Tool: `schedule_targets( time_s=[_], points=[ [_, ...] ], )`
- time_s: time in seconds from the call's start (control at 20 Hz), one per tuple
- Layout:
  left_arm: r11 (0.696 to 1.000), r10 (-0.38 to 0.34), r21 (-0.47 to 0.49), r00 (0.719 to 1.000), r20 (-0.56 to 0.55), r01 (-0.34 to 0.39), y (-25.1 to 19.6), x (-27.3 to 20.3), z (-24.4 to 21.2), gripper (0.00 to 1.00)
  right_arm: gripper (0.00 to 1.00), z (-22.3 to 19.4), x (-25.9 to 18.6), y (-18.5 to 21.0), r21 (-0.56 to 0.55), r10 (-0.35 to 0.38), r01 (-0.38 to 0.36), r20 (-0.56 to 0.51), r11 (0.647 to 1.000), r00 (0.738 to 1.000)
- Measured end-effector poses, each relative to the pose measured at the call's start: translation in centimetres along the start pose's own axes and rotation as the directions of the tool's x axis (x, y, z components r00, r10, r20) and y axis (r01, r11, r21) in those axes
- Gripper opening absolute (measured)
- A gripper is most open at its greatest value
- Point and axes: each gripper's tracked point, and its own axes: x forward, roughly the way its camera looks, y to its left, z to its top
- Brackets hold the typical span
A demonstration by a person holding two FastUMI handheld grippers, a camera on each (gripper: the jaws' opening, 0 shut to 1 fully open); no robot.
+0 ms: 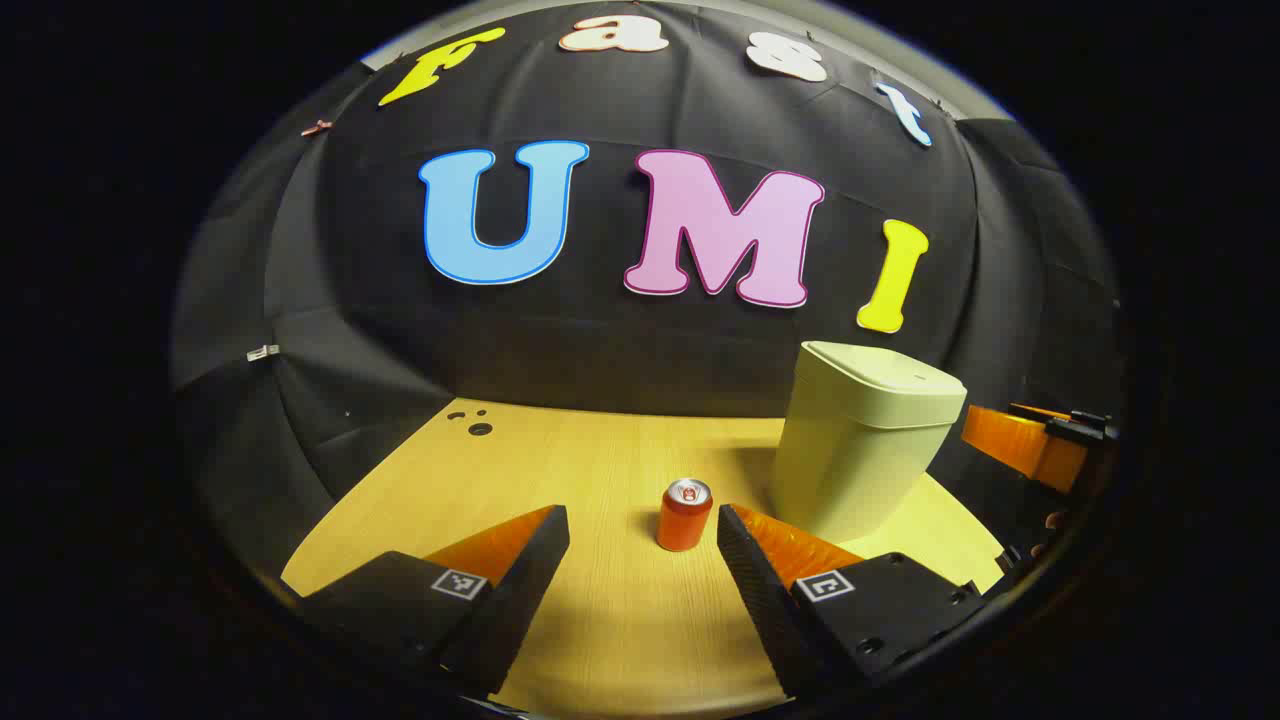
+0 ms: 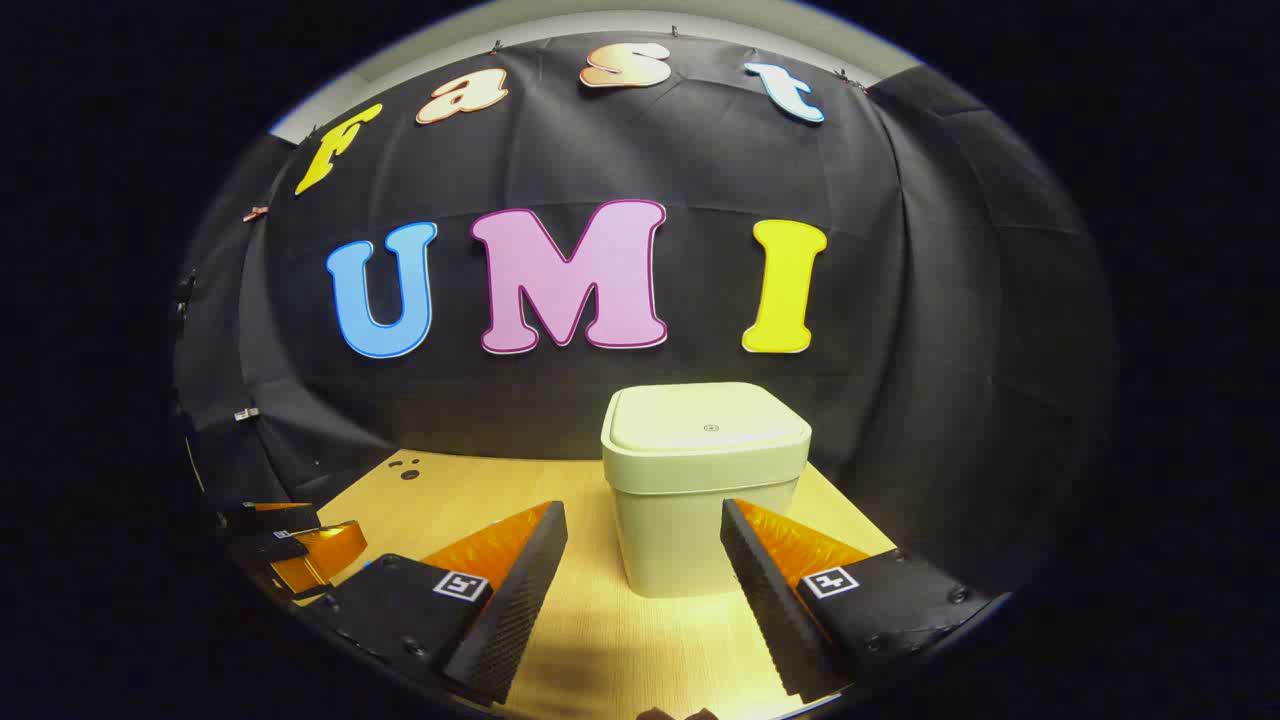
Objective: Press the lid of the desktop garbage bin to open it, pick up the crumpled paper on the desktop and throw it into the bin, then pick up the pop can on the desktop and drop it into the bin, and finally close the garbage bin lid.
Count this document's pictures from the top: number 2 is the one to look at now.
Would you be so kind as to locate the black backdrop cloth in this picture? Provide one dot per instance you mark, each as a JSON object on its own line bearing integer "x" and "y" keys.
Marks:
{"x": 700, "y": 170}

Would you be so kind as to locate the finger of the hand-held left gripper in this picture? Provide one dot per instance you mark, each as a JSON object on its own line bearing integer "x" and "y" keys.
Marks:
{"x": 320, "y": 555}
{"x": 270, "y": 517}

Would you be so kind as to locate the wooden desktop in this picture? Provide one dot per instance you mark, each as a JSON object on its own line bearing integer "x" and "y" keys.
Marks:
{"x": 450, "y": 500}

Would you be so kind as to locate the green desktop garbage bin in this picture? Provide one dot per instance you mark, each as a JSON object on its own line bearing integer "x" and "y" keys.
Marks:
{"x": 690, "y": 470}

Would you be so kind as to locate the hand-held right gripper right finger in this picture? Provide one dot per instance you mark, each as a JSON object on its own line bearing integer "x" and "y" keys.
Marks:
{"x": 770, "y": 600}

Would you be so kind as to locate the copper metal clip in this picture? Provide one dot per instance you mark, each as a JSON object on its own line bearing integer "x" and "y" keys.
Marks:
{"x": 255, "y": 213}

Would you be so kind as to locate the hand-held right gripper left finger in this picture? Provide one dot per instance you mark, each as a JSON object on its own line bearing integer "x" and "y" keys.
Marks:
{"x": 520, "y": 600}

